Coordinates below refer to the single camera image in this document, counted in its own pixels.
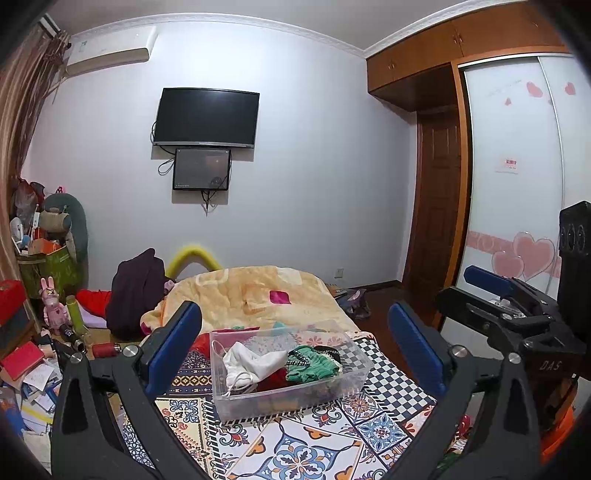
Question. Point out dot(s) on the white heart-print wardrobe door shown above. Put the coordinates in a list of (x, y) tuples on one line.
[(512, 207)]

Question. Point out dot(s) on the green cloth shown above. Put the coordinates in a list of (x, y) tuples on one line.
[(311, 367)]

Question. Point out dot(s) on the yellow fleece blanket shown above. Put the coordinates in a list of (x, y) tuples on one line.
[(249, 290)]

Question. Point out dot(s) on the small wall monitor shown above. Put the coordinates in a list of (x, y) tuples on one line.
[(202, 168)]

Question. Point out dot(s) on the red box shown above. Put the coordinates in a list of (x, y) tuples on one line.
[(11, 300)]

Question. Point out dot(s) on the yellow foam tube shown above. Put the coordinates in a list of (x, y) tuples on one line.
[(191, 253)]

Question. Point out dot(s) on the pink rabbit toy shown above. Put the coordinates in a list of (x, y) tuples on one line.
[(54, 307)]

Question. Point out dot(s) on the red knit cloth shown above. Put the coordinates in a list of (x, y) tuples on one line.
[(272, 382)]

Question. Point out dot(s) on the orange object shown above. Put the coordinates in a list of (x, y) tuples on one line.
[(558, 436)]

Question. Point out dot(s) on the red white sticker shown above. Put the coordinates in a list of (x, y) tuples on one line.
[(507, 165)]

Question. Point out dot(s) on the striped brown curtain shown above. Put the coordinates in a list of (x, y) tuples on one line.
[(18, 129)]

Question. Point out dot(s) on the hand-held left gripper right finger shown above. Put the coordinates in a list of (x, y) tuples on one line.
[(413, 344)]

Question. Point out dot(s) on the clear plastic storage box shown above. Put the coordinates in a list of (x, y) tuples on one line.
[(286, 404)]

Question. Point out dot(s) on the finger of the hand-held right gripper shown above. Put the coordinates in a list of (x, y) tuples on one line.
[(489, 318), (485, 276)]

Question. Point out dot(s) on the black box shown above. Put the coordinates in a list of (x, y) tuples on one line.
[(14, 330)]

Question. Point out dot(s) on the wall television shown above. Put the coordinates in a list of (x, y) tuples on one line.
[(205, 117)]

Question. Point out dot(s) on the green storage box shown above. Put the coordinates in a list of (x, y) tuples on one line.
[(53, 272)]

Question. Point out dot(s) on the pile of papers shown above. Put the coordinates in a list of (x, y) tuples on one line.
[(34, 397)]

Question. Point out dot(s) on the dark purple backpack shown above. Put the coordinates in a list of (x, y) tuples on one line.
[(136, 295)]

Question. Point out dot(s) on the grey neck pillow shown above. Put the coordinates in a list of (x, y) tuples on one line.
[(78, 226)]

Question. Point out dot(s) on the red notebook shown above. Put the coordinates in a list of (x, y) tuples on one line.
[(23, 360)]

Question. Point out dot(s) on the white air conditioner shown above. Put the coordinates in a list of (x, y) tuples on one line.
[(111, 50)]

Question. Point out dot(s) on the purple bag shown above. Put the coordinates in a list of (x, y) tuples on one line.
[(355, 302)]

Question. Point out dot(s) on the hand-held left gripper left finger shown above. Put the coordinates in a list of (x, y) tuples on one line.
[(173, 344)]

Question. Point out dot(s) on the beige plush cushion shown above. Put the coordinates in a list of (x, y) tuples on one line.
[(55, 221)]

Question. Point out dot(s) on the green bottle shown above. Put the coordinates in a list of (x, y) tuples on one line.
[(76, 316)]

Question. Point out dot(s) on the brown wooden door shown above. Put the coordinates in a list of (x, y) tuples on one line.
[(436, 203)]

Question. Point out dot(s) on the wooden overhead cabinet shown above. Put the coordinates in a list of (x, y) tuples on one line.
[(425, 50)]

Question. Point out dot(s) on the black flashlight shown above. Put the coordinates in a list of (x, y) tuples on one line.
[(71, 339)]

